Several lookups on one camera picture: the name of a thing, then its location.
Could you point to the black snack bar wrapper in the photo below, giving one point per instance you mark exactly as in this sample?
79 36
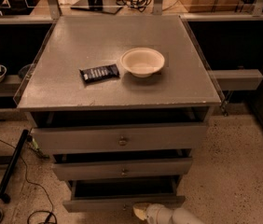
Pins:
99 73

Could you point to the black monitor stand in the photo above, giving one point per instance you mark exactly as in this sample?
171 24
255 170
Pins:
102 6

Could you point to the grey drawer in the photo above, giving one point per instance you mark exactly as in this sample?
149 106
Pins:
119 138
121 169
122 194

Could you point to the grey bottom drawer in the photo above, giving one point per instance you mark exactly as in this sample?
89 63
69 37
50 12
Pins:
122 194

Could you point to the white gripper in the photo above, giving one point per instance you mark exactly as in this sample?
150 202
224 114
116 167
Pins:
154 212

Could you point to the black bar on floor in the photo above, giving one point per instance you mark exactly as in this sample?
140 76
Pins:
4 197

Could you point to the grey wooden drawer cabinet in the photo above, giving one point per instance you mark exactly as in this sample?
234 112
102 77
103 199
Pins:
57 97

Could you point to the white paper bowl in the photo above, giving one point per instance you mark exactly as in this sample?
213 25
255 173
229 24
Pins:
142 62

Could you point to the grey top drawer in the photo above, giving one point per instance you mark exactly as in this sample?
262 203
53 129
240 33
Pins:
119 138

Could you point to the grey middle drawer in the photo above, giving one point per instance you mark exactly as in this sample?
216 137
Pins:
121 169

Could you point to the green handled tool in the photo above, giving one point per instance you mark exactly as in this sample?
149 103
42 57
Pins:
35 148

